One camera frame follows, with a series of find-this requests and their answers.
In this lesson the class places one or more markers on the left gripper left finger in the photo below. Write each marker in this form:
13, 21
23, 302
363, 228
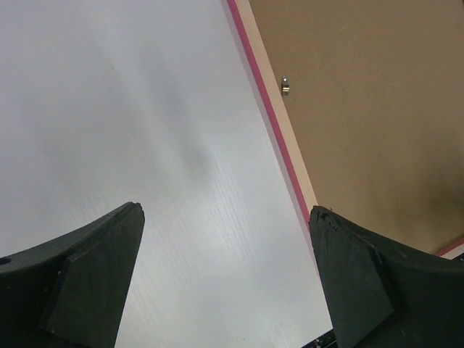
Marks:
71, 291

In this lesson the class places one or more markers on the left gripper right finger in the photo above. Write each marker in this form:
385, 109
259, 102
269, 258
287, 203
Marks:
381, 293

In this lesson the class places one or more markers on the pink picture frame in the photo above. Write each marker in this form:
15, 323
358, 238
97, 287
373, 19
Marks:
275, 108

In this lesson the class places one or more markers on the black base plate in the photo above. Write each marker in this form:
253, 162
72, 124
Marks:
327, 340

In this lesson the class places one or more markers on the brown frame backing board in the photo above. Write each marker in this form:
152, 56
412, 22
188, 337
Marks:
380, 108

